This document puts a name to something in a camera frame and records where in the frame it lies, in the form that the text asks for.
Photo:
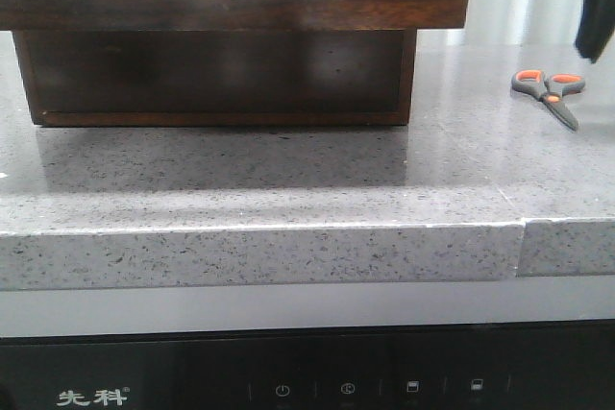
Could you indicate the dark wooden drawer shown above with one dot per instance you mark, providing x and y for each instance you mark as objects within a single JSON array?
[
  {"x": 211, "y": 71},
  {"x": 231, "y": 15}
]

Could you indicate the grey orange scissors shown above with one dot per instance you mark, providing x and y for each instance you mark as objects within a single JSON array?
[{"x": 550, "y": 92}]

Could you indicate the dark wooden drawer cabinet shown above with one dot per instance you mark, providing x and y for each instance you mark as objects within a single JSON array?
[{"x": 216, "y": 117}]

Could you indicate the black appliance control panel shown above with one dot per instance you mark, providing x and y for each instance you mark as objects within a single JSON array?
[{"x": 547, "y": 365}]

